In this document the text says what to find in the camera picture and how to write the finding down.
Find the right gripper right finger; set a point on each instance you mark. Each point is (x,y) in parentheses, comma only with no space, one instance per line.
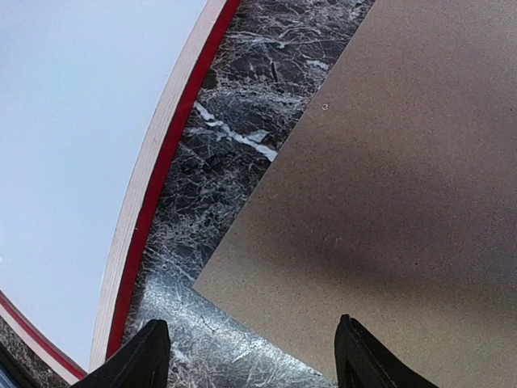
(363,361)

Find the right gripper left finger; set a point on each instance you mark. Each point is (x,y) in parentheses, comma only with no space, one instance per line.
(142,362)

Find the brown frame backing board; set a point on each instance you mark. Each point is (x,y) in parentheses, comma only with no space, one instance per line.
(393,200)

